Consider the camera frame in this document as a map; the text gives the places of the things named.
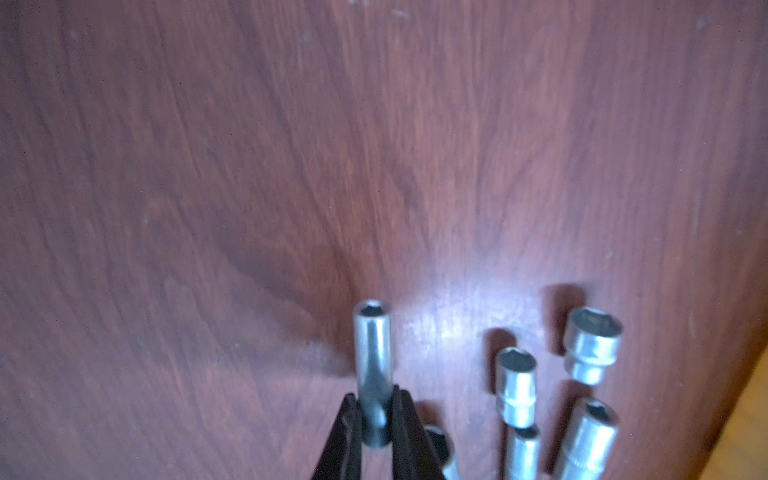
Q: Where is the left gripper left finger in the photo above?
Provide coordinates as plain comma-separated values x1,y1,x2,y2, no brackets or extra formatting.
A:
311,393,362,480

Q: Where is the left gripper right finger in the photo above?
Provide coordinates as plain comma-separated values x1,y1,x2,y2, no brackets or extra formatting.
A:
391,386,445,480

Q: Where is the short silver socket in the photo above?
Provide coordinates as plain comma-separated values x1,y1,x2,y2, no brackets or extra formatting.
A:
495,347,537,429
563,306,624,386

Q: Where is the slim silver socket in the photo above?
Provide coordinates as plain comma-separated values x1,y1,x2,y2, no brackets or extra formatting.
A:
353,299,394,449

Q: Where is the yellow plastic tray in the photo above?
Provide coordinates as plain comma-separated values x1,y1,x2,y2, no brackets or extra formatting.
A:
700,350,768,480

